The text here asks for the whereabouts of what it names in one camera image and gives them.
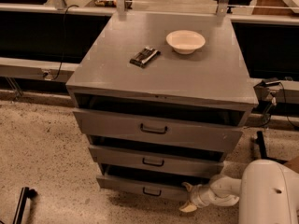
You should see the black metal stand right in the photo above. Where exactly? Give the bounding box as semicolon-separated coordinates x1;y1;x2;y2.
255;131;286;164

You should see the black clamp device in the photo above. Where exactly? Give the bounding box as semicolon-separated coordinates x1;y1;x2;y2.
254;77;282;126

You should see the black snack packet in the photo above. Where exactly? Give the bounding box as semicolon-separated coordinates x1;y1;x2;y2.
130;47;161;68

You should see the grey drawer cabinet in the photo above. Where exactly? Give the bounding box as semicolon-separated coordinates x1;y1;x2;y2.
65;10;259;185

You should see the grey top drawer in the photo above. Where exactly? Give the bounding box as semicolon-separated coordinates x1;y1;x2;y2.
73;108;242;153

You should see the white bowl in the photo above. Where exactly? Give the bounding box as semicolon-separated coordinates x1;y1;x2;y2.
166;30;206;54

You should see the black cable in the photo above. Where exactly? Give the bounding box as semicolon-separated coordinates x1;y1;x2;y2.
43;4;80;82

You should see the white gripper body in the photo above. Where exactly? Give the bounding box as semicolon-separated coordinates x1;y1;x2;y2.
188;183;240;208

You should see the wooden board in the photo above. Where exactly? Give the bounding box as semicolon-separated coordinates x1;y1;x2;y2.
285;156;299;174

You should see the black metal leg left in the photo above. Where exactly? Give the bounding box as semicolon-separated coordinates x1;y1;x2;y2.
12;187;37;224

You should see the grey bottom drawer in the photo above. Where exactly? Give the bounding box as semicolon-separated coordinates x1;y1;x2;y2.
97;164;209;202

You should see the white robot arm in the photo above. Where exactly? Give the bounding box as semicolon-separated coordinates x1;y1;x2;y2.
179;160;299;224

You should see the grey drawer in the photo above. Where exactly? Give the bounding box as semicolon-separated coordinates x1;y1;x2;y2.
89;146;223;178
97;164;209;202
73;108;242;153

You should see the grey middle drawer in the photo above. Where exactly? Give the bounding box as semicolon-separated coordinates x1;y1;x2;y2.
89;146;223;178

